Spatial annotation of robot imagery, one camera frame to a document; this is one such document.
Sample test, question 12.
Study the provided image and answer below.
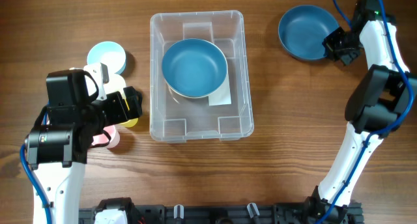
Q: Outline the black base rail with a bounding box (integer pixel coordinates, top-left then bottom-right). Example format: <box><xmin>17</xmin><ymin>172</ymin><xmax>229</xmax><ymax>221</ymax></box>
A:
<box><xmin>78</xmin><ymin>197</ymin><xmax>364</xmax><ymax>224</ymax></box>

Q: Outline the cream bowl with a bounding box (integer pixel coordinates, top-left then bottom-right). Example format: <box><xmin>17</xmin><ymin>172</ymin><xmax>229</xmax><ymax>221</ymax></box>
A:
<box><xmin>166</xmin><ymin>83</ymin><xmax>230</xmax><ymax>99</ymax></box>

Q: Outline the white label in container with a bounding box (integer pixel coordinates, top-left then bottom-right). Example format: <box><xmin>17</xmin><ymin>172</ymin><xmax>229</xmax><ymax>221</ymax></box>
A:
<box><xmin>208</xmin><ymin>74</ymin><xmax>231</xmax><ymax>106</ymax></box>

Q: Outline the yellow cup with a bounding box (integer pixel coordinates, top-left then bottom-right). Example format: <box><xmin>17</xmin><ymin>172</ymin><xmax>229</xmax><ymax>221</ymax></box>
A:
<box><xmin>119</xmin><ymin>98</ymin><xmax>138</xmax><ymax>128</ymax></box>

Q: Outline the cream cup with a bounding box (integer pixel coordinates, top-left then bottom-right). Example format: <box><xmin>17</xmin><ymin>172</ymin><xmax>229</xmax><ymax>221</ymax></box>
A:
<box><xmin>104</xmin><ymin>74</ymin><xmax>126</xmax><ymax>94</ymax></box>

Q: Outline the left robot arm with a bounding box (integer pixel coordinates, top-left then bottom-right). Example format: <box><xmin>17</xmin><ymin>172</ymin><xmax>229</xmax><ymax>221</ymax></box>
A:
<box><xmin>20</xmin><ymin>69</ymin><xmax>142</xmax><ymax>223</ymax></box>

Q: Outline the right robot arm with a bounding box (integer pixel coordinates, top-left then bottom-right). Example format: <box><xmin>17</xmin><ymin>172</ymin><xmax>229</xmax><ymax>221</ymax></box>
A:
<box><xmin>302</xmin><ymin>0</ymin><xmax>416</xmax><ymax>223</ymax></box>

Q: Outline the left blue cable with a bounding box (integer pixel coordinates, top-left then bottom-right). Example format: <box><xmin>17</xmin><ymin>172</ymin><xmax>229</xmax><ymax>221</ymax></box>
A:
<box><xmin>19</xmin><ymin>102</ymin><xmax>53</xmax><ymax>224</ymax></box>

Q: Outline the clear plastic storage container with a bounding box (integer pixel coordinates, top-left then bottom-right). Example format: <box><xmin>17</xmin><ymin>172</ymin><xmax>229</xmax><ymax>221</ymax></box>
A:
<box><xmin>150</xmin><ymin>10</ymin><xmax>254</xmax><ymax>143</ymax></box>

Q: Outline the pink cup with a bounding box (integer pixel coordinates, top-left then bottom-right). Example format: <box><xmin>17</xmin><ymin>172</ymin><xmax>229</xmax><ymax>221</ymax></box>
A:
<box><xmin>90</xmin><ymin>126</ymin><xmax>120</xmax><ymax>148</ymax></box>

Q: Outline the light blue cup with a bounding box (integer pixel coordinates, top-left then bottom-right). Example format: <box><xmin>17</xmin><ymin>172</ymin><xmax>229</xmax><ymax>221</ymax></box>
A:
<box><xmin>87</xmin><ymin>41</ymin><xmax>126</xmax><ymax>75</ymax></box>

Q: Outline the dark blue bowl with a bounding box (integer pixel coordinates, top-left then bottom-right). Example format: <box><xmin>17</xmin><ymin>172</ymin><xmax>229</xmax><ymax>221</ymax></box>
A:
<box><xmin>162</xmin><ymin>38</ymin><xmax>228</xmax><ymax>96</ymax></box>
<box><xmin>278</xmin><ymin>5</ymin><xmax>339</xmax><ymax>61</ymax></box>

